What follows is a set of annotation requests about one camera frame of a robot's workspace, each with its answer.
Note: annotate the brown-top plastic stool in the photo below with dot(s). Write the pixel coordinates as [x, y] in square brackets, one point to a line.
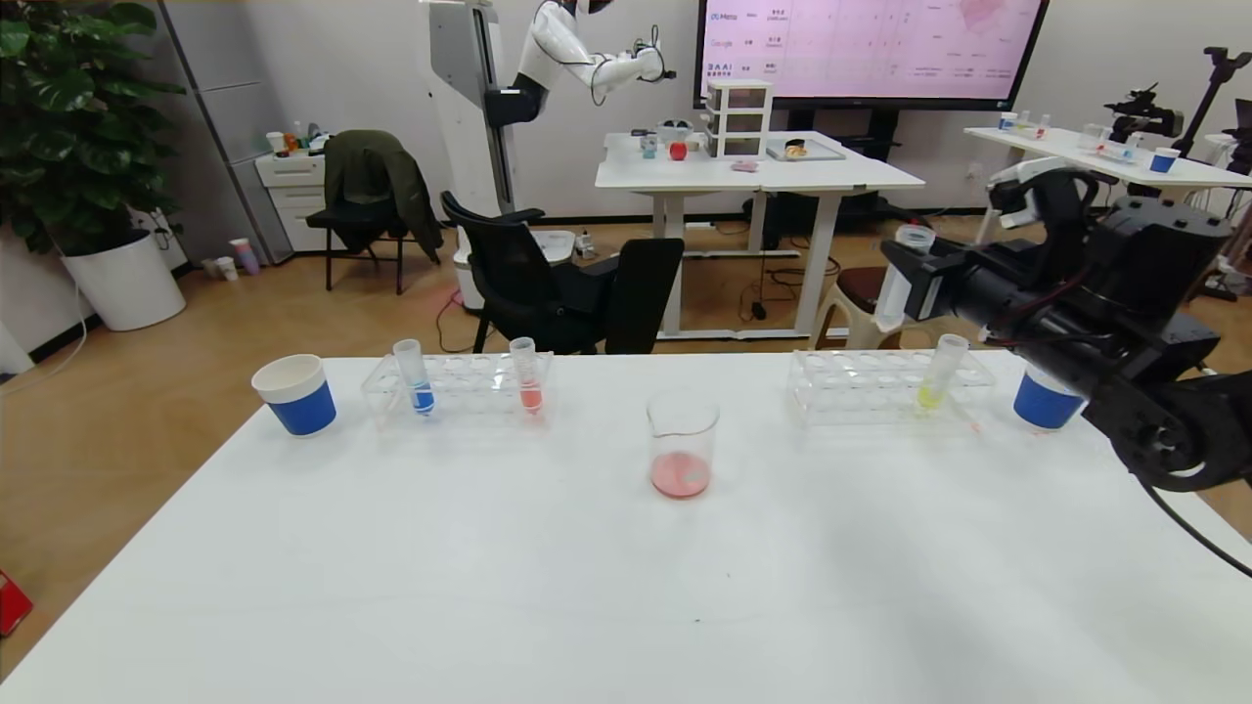
[851, 293]

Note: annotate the black tripod stand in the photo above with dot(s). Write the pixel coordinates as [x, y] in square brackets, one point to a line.
[1215, 84]

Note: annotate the red box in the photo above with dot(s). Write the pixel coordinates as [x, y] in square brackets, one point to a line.
[14, 604]

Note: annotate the small light blue cup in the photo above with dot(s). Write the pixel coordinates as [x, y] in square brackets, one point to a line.
[648, 147]

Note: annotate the large black-framed display screen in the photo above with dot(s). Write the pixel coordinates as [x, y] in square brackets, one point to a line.
[880, 57]

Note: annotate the clear glass beaker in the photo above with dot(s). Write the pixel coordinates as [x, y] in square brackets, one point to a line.
[682, 475]

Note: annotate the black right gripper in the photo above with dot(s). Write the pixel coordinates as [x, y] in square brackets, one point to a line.
[927, 290]

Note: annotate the white single desk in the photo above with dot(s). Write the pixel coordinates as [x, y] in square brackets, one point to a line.
[1203, 174]

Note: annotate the clear acrylic test tube rack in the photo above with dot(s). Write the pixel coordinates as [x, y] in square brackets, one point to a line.
[469, 391]
[871, 387]

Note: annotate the grey tray with food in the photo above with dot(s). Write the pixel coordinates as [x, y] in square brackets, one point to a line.
[807, 151]

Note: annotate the white double desk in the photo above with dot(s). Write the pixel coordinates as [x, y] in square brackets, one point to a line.
[704, 174]

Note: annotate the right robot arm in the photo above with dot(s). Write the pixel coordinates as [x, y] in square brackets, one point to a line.
[1174, 430]

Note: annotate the white humanoid robot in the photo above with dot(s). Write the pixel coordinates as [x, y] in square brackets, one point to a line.
[469, 96]

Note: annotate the small blue paper cup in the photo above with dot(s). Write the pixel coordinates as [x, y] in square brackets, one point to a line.
[1164, 160]

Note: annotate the green plant in white pot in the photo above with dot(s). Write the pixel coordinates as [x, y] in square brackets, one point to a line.
[68, 115]

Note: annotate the purple stacked cups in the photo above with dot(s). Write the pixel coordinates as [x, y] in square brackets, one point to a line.
[245, 256]

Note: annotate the black office chair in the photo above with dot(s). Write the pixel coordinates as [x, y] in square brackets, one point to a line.
[548, 291]

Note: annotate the small white cup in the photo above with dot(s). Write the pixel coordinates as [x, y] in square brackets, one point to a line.
[226, 269]

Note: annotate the black desktop robot arm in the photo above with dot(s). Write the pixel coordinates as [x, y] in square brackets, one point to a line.
[1141, 115]

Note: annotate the black four-leg chair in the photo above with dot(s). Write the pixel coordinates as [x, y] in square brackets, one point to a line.
[335, 219]

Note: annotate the dark green jacket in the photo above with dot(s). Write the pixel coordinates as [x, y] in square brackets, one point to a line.
[375, 182]

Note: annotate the blue pigment test tube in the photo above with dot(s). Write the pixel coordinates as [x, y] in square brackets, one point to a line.
[422, 395]

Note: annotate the white drawer organizer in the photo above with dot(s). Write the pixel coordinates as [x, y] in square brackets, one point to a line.
[738, 119]

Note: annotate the blue white paper cup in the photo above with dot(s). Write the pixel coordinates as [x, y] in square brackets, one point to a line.
[303, 407]
[1042, 406]

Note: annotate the white drawer cabinet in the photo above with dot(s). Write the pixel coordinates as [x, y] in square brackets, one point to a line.
[291, 192]

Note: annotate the white bowl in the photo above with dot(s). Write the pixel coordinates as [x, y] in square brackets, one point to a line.
[675, 131]

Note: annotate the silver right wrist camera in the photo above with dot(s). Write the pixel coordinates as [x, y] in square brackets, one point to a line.
[1037, 191]

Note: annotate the yellow pigment test tube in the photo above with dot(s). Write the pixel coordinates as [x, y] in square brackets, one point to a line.
[931, 393]

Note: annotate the red pigment test tube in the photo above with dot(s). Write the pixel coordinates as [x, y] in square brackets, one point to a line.
[531, 395]
[892, 298]

